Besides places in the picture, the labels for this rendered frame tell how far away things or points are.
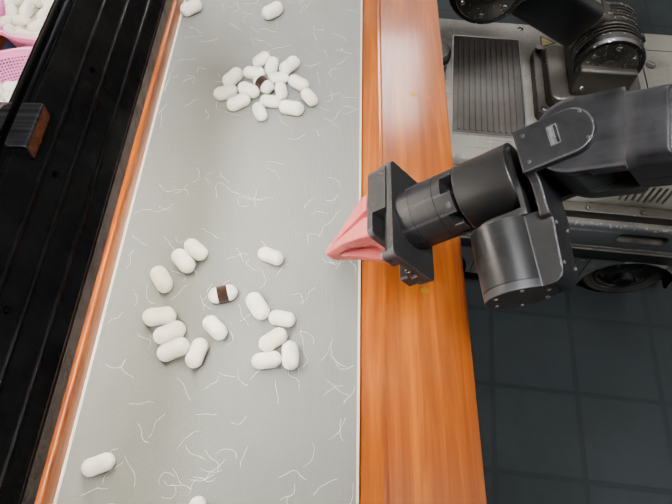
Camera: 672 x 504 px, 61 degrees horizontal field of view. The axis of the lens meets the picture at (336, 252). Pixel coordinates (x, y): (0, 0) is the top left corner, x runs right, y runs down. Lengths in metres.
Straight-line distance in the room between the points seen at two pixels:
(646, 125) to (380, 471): 0.38
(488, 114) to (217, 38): 0.58
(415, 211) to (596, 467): 1.08
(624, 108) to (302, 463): 0.43
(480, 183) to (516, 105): 0.83
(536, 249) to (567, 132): 0.09
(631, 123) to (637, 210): 0.92
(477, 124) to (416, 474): 0.81
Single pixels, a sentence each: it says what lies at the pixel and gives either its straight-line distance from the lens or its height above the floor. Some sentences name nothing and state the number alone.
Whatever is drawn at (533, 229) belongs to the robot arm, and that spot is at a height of 0.99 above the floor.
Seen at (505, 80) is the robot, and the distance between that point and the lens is 1.35.
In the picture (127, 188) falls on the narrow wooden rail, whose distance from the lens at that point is 0.79.
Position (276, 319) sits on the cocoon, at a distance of 0.65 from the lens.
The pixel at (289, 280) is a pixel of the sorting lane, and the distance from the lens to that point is 0.69.
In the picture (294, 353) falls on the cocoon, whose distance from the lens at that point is 0.64.
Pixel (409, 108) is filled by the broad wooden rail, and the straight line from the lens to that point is 0.83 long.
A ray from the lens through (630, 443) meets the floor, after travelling 1.54.
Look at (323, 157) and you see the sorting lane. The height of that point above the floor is 0.74.
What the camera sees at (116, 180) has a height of 1.05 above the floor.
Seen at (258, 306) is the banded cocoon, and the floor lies 0.76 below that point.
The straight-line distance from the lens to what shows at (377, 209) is 0.51.
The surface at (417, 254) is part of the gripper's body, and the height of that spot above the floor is 0.91.
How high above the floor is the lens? 1.35
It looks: 59 degrees down
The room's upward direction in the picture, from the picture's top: straight up
